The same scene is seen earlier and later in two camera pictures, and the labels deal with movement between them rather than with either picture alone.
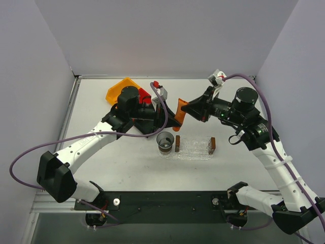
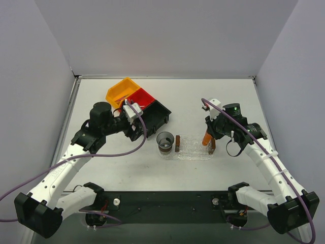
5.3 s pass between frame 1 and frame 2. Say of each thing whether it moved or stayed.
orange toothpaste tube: moved
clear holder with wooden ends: stayed
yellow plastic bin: stayed
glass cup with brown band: stayed
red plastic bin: stayed
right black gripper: moved
